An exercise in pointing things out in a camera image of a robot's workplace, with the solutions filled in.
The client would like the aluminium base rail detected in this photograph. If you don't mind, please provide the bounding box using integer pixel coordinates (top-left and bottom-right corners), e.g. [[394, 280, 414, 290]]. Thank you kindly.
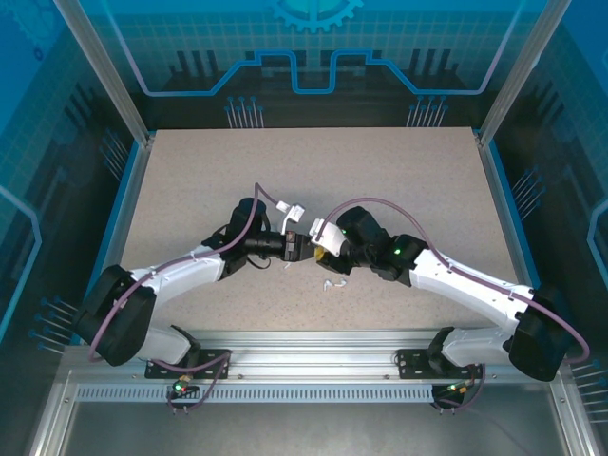
[[142, 328, 517, 385]]

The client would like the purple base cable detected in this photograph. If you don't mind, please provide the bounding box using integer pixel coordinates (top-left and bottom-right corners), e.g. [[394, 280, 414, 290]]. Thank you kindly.
[[151, 353, 233, 415], [429, 365, 488, 415]]

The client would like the slotted grey cable duct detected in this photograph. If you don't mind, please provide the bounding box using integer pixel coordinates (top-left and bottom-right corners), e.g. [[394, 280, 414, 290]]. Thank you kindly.
[[75, 383, 481, 405]]

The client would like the blue aluminium table side rail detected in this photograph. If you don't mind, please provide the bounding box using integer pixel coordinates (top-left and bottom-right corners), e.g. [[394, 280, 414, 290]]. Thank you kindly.
[[472, 127, 550, 338], [87, 132, 156, 333]]

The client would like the aluminium frame post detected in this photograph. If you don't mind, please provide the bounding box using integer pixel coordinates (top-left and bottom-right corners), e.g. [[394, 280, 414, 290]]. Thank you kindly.
[[51, 0, 156, 148], [477, 0, 560, 148]]

